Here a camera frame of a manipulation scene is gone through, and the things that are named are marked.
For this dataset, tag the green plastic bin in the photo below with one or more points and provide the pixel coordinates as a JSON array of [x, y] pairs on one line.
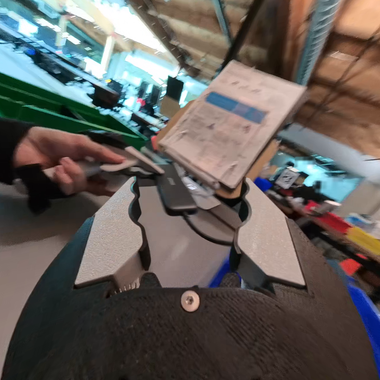
[[44, 117]]

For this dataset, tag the person's left forearm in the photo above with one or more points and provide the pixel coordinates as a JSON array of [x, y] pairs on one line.
[[10, 148]]

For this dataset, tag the black usb hub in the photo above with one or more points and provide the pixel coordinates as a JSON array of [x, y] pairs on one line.
[[175, 190]]

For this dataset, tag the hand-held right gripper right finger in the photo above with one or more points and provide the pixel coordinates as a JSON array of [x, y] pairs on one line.
[[267, 237]]

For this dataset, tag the blue header leaflet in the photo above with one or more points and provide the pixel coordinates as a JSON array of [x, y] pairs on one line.
[[219, 133]]

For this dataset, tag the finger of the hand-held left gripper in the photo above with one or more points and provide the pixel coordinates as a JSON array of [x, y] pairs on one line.
[[118, 166], [145, 161]]

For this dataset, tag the silver ceiling duct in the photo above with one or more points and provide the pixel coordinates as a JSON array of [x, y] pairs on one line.
[[317, 38]]

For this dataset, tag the person's left hand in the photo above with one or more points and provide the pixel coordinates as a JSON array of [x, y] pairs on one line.
[[50, 145]]

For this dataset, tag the red plastic bin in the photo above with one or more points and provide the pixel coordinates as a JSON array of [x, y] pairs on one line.
[[335, 222]]

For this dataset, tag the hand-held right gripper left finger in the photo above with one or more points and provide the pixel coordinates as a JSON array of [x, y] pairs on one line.
[[112, 231]]

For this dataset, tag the blue plastic bin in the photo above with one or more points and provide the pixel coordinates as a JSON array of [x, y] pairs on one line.
[[366, 311]]

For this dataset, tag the yellow plastic bin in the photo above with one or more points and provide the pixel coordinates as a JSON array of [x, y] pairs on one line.
[[365, 240]]

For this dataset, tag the framed marker sign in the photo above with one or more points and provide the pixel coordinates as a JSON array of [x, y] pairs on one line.
[[286, 178]]

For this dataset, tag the black metal pole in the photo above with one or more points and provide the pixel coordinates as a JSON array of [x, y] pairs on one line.
[[243, 35]]

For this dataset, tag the white instruction sheet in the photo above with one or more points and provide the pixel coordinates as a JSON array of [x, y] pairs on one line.
[[252, 77]]

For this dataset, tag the black monitor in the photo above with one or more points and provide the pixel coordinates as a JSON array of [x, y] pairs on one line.
[[175, 89]]

